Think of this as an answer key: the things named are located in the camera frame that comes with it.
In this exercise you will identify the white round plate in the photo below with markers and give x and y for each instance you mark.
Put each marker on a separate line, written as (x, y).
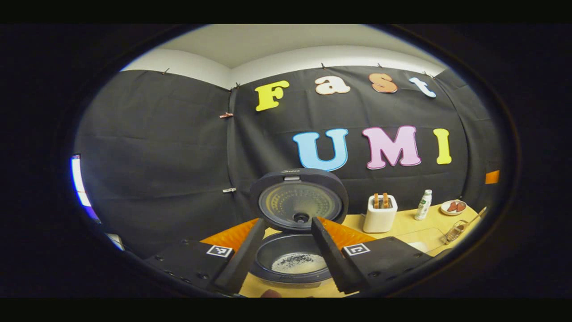
(444, 210)

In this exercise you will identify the clear box of white rice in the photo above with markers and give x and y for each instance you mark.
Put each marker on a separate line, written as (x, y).
(420, 243)

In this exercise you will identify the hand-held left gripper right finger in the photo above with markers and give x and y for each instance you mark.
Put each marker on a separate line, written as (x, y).
(330, 257)

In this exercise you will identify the white and black rice grains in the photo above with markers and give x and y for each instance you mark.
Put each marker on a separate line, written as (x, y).
(297, 264)

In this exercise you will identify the black backdrop cloth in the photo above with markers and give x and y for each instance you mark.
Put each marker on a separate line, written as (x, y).
(156, 156)

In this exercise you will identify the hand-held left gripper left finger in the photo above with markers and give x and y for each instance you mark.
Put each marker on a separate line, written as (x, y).
(246, 259)

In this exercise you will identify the white toaster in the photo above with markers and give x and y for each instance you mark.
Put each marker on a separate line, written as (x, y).
(380, 221)

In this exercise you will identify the white bottle green label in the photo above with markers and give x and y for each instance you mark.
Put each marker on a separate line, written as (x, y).
(422, 208)

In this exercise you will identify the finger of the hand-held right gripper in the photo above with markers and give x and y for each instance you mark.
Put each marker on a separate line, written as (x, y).
(492, 177)

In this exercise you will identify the dark grey rice cooker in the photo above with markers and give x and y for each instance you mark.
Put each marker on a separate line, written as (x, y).
(297, 179)

